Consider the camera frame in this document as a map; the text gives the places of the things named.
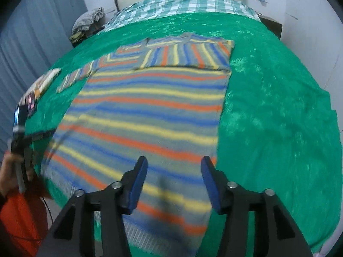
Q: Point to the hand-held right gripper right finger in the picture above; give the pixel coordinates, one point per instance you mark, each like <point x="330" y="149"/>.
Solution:
<point x="211" y="184"/>

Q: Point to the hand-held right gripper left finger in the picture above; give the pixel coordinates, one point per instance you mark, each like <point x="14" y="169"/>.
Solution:
<point x="138" y="184"/>

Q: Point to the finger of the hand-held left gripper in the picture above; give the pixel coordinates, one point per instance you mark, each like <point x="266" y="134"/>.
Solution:
<point x="43" y="134"/>

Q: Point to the striped knit shirt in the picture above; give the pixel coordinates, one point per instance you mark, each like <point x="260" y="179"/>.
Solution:
<point x="150" y="107"/>

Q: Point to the person's left hand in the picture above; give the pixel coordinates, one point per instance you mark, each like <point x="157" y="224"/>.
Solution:
<point x="6" y="174"/>

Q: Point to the person's orange clothing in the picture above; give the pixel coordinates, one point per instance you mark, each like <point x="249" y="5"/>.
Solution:
<point x="21" y="219"/>

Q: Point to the green floral blanket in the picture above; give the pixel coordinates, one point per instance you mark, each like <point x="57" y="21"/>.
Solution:
<point x="268" y="112"/>

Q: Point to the grey-blue curtain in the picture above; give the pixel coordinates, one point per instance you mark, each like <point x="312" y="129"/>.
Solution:
<point x="34" y="37"/>

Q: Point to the grey striped folded cloth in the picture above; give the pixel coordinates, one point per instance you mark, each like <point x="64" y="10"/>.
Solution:
<point x="88" y="20"/>

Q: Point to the dark wooden nightstand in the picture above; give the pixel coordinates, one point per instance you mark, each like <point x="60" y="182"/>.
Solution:
<point x="273" y="26"/>

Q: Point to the green checked bed sheet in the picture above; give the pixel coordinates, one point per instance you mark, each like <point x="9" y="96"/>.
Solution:
<point x="182" y="5"/>

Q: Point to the white wardrobe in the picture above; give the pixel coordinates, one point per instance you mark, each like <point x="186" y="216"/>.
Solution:
<point x="308" y="18"/>

